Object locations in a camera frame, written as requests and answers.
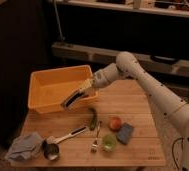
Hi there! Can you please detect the black floor cable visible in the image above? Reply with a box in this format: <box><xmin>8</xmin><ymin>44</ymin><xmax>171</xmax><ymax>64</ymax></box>
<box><xmin>171</xmin><ymin>136</ymin><xmax>189</xmax><ymax>171</ymax></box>

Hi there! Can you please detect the metal measuring cup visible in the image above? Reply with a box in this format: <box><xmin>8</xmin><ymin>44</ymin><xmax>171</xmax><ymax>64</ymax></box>
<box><xmin>42</xmin><ymin>140</ymin><xmax>59</xmax><ymax>161</ymax></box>

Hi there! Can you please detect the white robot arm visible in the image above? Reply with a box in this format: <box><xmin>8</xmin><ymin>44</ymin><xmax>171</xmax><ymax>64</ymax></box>
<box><xmin>80</xmin><ymin>52</ymin><xmax>189</xmax><ymax>171</ymax></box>

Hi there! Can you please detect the red peach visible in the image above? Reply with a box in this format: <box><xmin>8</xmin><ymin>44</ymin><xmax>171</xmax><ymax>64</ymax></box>
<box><xmin>109</xmin><ymin>117</ymin><xmax>122</xmax><ymax>131</ymax></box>

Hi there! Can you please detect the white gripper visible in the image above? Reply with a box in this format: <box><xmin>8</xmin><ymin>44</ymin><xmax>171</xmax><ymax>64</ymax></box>
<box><xmin>79</xmin><ymin>71</ymin><xmax>110</xmax><ymax>96</ymax></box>

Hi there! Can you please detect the small green cup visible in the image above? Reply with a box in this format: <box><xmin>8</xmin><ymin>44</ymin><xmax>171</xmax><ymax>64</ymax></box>
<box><xmin>102</xmin><ymin>134</ymin><xmax>117</xmax><ymax>152</ymax></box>

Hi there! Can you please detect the green cucumber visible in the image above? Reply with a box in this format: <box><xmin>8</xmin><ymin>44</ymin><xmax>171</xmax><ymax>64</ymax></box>
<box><xmin>89</xmin><ymin>108</ymin><xmax>98</xmax><ymax>131</ymax></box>

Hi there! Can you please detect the yellow plastic bin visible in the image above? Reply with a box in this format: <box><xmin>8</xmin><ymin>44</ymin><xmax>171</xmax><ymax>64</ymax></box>
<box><xmin>28</xmin><ymin>65</ymin><xmax>92</xmax><ymax>114</ymax></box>

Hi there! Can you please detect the blue sponge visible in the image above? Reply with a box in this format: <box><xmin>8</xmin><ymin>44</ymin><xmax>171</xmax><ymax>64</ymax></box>
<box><xmin>116</xmin><ymin>123</ymin><xmax>133</xmax><ymax>145</ymax></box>

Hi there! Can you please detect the grey lower shelf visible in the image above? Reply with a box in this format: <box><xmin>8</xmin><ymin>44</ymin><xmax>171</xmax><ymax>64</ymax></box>
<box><xmin>52</xmin><ymin>42</ymin><xmax>189</xmax><ymax>78</ymax></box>

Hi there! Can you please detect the grey crumpled cloth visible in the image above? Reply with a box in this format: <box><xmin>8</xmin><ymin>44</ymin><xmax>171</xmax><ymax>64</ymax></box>
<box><xmin>5</xmin><ymin>132</ymin><xmax>43</xmax><ymax>162</ymax></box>

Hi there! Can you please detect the silver fork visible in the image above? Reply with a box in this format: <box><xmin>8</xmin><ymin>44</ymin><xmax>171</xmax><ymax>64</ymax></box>
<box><xmin>91</xmin><ymin>121</ymin><xmax>102</xmax><ymax>153</ymax></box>

